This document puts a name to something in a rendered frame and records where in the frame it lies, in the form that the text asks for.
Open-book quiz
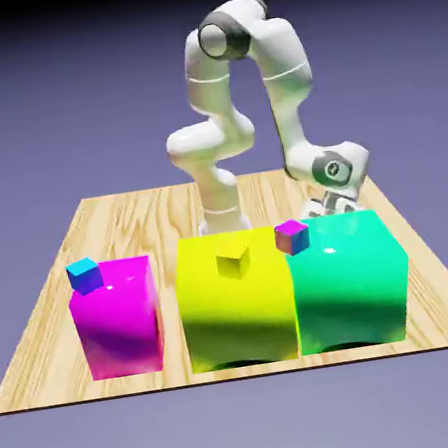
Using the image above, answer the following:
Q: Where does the large magenta box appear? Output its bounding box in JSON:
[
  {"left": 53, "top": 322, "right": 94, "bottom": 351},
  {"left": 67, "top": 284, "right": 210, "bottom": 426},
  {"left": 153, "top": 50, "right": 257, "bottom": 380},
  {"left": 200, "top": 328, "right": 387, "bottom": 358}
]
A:
[{"left": 63, "top": 253, "right": 170, "bottom": 385}]

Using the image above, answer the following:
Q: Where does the small yellow cube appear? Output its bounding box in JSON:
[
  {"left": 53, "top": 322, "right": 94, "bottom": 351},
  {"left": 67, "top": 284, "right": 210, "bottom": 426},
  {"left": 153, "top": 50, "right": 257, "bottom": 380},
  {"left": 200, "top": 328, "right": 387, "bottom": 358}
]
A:
[{"left": 213, "top": 243, "right": 254, "bottom": 283}]

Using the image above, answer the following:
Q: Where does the small blue cube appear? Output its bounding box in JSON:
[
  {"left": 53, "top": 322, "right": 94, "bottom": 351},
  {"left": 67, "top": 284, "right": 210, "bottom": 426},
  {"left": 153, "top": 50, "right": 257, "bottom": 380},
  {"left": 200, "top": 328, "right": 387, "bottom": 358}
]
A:
[{"left": 64, "top": 255, "right": 107, "bottom": 299}]

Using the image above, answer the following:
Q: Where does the large green box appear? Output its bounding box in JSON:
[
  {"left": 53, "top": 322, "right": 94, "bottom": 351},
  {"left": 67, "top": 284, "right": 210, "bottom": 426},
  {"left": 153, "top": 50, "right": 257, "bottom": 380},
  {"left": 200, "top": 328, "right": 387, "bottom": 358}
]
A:
[{"left": 279, "top": 203, "right": 422, "bottom": 358}]

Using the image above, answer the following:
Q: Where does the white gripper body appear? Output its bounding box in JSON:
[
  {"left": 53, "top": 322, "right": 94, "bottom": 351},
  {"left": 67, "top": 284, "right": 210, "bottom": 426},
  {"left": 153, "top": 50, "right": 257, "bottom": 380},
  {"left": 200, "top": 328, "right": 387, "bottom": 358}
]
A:
[{"left": 297, "top": 192, "right": 359, "bottom": 223}]

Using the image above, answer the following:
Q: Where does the small purple cube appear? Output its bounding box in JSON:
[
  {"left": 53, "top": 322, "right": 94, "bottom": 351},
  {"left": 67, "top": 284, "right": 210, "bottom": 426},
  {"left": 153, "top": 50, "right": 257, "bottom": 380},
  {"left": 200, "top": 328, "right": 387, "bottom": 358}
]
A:
[{"left": 271, "top": 217, "right": 314, "bottom": 258}]

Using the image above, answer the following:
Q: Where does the large yellow box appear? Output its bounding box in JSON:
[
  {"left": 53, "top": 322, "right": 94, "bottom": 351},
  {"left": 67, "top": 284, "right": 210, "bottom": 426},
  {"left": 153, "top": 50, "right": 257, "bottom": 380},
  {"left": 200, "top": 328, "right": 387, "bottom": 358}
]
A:
[{"left": 168, "top": 221, "right": 305, "bottom": 376}]

